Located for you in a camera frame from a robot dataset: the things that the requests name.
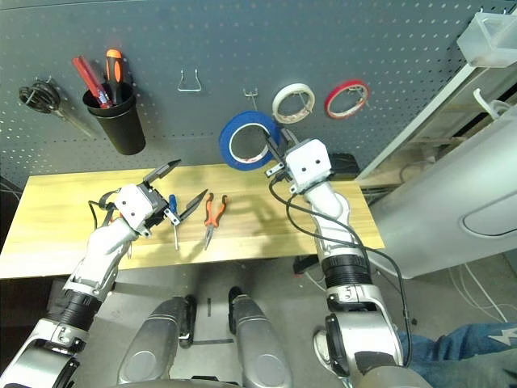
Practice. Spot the silver robot leg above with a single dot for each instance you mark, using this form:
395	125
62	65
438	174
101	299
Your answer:
153	343
258	339

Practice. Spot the orange and black screwdriver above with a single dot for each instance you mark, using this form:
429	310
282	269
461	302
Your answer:
113	64

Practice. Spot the clear plastic bin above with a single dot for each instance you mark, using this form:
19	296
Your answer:
476	44

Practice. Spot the light grey appliance housing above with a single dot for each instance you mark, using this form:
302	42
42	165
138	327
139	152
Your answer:
444	202

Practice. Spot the blue tape roll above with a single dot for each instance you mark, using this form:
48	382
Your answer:
226	137

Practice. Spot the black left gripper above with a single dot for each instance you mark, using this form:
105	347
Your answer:
158	210

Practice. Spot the white metal shelf frame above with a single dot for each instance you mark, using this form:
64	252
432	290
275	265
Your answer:
436	109

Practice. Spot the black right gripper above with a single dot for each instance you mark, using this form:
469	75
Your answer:
282	169

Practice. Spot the red tape roll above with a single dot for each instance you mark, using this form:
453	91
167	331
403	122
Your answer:
335	92

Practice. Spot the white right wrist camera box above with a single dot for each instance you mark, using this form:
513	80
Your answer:
309	161

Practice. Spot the silver right robot leg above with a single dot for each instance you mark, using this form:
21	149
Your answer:
258	339

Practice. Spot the black tool case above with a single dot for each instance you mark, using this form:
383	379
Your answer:
345	165

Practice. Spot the blue jeans leg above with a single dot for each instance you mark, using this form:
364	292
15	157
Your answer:
464	347

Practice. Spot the dark grey pegboard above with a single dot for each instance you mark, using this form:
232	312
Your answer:
242	40

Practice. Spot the white tape roll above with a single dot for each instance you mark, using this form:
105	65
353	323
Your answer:
282	94

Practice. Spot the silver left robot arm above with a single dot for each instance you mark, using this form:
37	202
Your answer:
93	258

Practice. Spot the white plastic hook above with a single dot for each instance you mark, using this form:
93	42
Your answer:
482	103

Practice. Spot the black cup holder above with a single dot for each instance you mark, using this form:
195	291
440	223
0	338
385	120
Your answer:
121	129

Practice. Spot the silver left robot leg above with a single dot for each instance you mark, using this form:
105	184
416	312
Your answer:
153	343

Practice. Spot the black under-table bracket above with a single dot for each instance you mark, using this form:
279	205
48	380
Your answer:
307	264

